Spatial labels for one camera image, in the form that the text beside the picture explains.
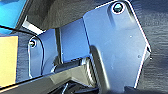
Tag grey robot torso limb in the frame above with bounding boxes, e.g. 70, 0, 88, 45
0, 56, 103, 94

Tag orange low table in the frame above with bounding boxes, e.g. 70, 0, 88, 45
0, 35, 20, 89

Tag blue sofa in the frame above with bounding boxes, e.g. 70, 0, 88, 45
0, 0, 26, 36

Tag thin black base cable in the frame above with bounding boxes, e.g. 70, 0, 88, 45
0, 25, 46, 37

